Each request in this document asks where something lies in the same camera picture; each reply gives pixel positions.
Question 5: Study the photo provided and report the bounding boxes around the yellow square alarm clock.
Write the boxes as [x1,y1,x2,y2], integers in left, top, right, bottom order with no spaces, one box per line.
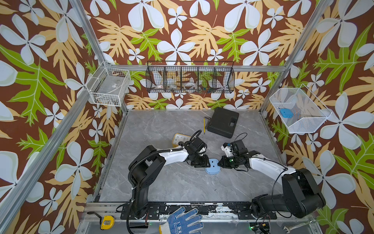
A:
[172,133,191,147]

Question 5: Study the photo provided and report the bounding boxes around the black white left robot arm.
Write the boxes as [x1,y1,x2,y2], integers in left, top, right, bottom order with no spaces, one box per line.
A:
[128,136,210,218]

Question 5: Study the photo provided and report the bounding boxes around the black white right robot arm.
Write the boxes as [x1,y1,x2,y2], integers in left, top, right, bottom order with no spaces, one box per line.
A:
[218,140,326,219]

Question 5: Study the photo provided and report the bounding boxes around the black plastic tool case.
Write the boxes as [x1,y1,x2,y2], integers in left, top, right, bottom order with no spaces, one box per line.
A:
[206,107,240,138]

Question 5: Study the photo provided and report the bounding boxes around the blue object in basket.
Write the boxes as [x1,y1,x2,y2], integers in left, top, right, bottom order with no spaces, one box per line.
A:
[280,108,294,119]

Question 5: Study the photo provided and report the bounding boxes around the green circuit board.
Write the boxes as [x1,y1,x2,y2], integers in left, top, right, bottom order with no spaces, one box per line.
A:
[250,222,270,234]

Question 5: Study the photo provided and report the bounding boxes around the blue white knit glove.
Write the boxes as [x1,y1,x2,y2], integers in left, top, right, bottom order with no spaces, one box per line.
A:
[159,207,204,234]

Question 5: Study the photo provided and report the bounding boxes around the silver open-end wrench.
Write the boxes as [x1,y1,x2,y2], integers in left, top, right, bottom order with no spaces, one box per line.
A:
[283,218,316,234]

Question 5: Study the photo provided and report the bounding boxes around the yellow tape measure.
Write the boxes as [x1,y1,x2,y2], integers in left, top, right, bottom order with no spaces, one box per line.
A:
[100,215,115,230]

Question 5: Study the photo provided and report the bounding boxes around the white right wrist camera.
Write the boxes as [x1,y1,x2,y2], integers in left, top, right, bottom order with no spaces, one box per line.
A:
[221,143,233,158]

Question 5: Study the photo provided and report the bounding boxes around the black wire basket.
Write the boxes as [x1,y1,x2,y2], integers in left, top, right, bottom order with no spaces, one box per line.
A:
[145,60,235,94]

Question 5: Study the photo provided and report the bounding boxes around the white wire basket right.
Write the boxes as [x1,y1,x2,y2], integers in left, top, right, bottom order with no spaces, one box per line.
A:
[269,85,332,135]

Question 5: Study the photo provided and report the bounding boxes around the white wire basket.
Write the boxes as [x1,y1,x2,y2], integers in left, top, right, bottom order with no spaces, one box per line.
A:
[86,62,132,107]
[269,85,332,135]

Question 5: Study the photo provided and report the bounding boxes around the white wire basket left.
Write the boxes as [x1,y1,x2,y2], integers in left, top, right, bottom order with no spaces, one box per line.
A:
[86,62,132,107]

